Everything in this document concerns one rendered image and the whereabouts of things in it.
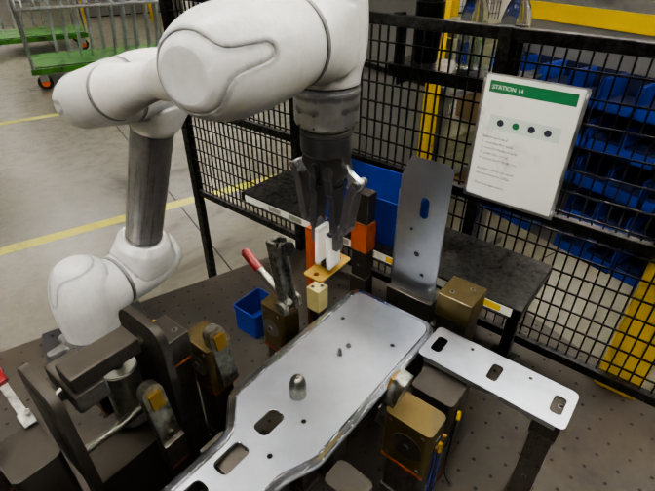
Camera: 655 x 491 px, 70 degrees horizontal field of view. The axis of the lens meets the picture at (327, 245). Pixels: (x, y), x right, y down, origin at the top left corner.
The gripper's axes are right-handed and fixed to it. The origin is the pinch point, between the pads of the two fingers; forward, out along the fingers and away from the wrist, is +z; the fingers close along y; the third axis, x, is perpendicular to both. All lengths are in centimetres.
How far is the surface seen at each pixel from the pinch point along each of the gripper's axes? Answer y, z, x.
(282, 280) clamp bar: -14.2, 16.1, 2.9
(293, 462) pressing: 8.2, 29.0, -19.2
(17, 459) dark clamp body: -20, 21, -47
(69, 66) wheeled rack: -616, 107, 233
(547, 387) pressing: 36, 29, 22
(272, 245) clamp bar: -15.7, 8.2, 2.5
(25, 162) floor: -415, 131, 83
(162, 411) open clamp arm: -13.0, 24.1, -28.3
